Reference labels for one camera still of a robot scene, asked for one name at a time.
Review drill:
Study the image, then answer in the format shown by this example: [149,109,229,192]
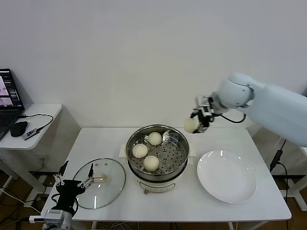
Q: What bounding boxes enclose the white cables under table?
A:
[105,222,135,230]

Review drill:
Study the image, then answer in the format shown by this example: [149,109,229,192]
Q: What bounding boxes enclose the white floor cable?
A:
[0,188,43,214]

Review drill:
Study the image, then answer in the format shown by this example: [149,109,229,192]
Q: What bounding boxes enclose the round glass lid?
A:
[72,158,126,210]

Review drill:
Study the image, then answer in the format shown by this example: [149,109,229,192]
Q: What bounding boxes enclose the cream electric cooker pot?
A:
[118,142,196,195]

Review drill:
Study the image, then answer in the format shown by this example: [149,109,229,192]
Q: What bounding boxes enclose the thin black hub cable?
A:
[19,114,54,132]

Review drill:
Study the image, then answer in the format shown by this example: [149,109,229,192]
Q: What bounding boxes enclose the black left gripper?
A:
[53,160,94,212]

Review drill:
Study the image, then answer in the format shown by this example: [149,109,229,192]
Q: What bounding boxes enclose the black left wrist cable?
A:
[50,193,79,215]

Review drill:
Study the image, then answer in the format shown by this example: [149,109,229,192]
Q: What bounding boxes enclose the white round plate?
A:
[197,150,257,204]

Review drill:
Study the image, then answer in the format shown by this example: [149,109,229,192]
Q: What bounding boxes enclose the black computer mouse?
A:
[10,121,28,138]

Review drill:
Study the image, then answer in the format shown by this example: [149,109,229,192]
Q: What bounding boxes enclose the black laptop with lit screen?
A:
[0,69,25,141]

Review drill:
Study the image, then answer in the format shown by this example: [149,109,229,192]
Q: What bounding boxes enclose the black floor cable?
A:
[0,186,24,230]

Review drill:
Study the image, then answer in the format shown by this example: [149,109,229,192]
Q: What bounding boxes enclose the grey usb hub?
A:
[21,128,41,141]

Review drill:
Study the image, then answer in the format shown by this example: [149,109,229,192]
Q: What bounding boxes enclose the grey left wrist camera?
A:
[28,208,72,230]

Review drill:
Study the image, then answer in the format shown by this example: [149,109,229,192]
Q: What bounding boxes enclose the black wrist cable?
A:
[219,112,247,124]
[50,193,79,215]

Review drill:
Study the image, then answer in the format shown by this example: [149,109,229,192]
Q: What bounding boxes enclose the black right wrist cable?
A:
[219,112,247,124]

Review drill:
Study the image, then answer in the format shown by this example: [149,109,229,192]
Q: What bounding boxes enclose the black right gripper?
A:
[190,109,213,134]

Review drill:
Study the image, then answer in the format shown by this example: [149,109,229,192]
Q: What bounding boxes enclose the perforated steel steamer basket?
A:
[126,124,189,179]

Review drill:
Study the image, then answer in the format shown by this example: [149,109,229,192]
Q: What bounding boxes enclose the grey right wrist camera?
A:
[195,95,214,117]

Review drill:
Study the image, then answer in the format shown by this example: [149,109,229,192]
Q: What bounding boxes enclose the white side desk with mouse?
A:
[0,103,63,204]

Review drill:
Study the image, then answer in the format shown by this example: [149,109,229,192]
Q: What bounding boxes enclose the white side desk with label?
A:
[270,142,307,211]

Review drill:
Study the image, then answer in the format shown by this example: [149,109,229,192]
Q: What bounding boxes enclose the black power adapter cable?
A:
[269,138,288,198]

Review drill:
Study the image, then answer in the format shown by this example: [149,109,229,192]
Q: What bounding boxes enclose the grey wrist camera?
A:
[195,95,214,117]
[28,208,72,230]

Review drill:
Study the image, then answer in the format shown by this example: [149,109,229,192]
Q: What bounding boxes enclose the white steamed baozi bun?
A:
[132,143,148,158]
[143,155,160,171]
[148,132,163,146]
[184,118,200,134]

